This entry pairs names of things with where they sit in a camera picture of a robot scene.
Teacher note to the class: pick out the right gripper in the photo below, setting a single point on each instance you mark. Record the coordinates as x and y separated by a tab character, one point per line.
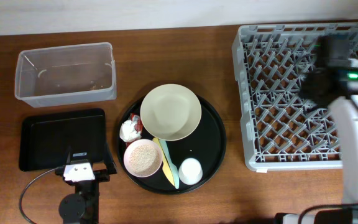
306	85

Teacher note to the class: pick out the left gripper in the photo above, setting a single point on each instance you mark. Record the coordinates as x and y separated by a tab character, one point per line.
104	175

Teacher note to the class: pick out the large cream bowl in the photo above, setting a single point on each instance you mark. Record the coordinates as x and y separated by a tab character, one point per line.
171	112

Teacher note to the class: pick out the white cup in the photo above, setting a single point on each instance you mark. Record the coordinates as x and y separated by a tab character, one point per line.
190	171

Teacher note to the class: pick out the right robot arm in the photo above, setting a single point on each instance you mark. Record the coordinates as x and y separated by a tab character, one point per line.
345	114

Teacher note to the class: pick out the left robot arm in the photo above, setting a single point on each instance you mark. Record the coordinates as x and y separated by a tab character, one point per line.
83	205

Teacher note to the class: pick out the grey dishwasher rack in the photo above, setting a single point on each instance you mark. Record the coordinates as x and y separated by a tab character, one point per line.
281	131

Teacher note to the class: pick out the black rectangular tray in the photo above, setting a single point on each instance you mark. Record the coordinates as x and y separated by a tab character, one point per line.
45	138

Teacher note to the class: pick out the crumpled white red wrapper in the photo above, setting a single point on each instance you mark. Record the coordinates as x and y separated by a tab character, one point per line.
131	129

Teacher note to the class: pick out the pink bowl with grains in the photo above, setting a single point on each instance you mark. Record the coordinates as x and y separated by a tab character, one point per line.
142	158

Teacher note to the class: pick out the yellow plastic knife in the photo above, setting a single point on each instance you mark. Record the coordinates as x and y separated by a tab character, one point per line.
165	167

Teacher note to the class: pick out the light blue plastic knife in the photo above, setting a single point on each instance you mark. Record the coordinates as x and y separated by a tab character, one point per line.
173	167

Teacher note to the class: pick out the clear plastic bin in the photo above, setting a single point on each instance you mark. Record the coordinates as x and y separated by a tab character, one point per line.
66	75

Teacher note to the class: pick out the round black tray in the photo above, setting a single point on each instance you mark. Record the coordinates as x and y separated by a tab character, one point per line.
207	144

